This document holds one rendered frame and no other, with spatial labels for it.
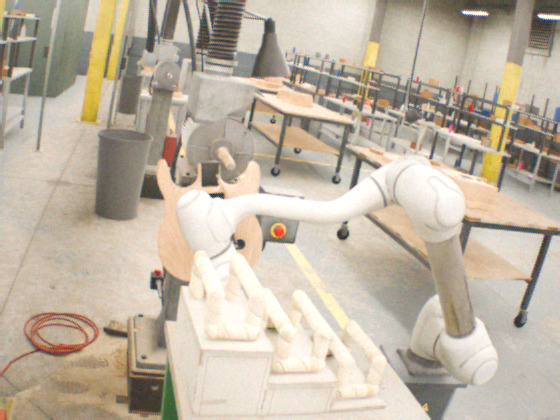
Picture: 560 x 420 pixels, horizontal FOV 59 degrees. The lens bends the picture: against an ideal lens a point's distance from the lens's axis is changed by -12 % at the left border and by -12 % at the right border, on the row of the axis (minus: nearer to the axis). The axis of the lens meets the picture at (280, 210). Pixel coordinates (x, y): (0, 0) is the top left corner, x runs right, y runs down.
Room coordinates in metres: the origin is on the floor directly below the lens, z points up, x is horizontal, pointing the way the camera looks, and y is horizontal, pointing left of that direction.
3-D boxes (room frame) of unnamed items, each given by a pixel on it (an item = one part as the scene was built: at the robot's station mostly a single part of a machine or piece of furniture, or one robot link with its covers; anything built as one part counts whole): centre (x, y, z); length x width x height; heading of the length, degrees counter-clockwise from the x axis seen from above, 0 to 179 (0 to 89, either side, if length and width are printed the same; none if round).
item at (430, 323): (1.71, -0.63, 0.87); 0.18 x 0.16 x 0.22; 21
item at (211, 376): (1.04, 0.07, 1.02); 0.27 x 0.15 x 0.17; 21
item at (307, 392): (1.10, -0.07, 0.98); 0.27 x 0.16 x 0.09; 21
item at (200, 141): (2.19, 0.30, 1.25); 0.41 x 0.27 x 0.26; 18
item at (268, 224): (2.18, 0.05, 0.99); 0.24 x 0.21 x 0.26; 18
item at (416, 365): (1.74, -0.62, 0.73); 0.22 x 0.18 x 0.06; 10
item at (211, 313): (0.95, 0.09, 1.15); 0.03 x 0.03 x 0.09
